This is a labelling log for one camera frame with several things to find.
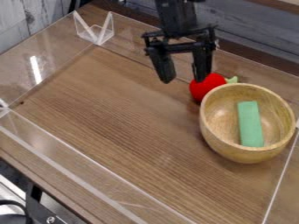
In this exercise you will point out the black gripper body bar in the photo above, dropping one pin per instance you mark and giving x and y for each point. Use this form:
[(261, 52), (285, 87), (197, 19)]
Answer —
[(199, 39)]

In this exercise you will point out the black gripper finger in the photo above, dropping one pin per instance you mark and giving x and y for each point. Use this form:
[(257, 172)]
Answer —
[(163, 64), (202, 62)]

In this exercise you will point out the red plush strawberry toy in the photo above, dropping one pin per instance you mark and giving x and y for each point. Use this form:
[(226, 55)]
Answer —
[(214, 80)]

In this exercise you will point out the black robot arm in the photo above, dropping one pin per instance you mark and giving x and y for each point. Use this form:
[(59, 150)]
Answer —
[(178, 17)]

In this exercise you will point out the green rectangular block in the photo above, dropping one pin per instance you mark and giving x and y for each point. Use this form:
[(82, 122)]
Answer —
[(250, 124)]

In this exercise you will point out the wooden bowl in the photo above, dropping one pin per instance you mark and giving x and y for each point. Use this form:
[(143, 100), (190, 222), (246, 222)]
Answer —
[(219, 126)]

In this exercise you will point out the clear acrylic corner bracket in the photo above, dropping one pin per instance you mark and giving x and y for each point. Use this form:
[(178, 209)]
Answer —
[(95, 34)]

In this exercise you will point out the clear acrylic tray wall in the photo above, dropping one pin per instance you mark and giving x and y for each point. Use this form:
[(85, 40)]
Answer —
[(109, 139)]

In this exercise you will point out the black metal table frame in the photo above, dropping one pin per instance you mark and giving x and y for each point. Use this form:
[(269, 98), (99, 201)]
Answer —
[(39, 213)]

